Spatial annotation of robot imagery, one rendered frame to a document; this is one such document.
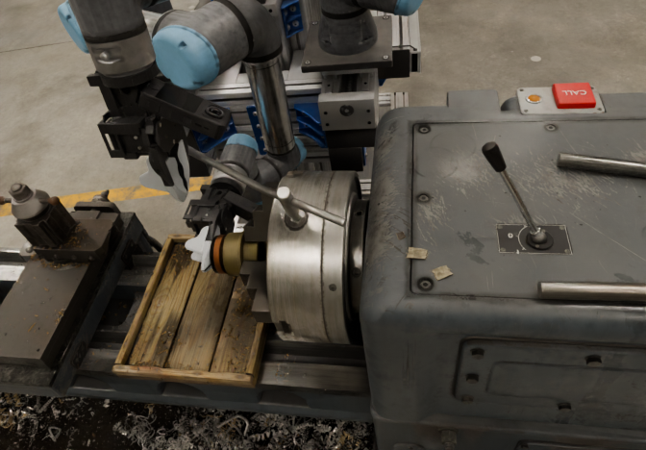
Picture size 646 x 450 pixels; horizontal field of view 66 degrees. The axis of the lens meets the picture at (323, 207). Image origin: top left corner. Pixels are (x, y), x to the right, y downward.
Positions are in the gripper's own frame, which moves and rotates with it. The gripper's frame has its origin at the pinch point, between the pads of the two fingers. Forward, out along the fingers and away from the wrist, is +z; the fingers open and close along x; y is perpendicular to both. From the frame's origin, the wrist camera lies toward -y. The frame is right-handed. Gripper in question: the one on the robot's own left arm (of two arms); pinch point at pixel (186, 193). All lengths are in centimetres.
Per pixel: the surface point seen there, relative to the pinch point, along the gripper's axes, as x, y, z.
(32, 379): 8, 42, 41
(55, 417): -2, 61, 77
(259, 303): 2.0, -8.0, 21.7
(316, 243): 0.0, -19.1, 9.5
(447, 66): -253, -53, 85
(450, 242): 2.7, -39.0, 6.3
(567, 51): -264, -126, 83
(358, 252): -3.0, -25.0, 13.9
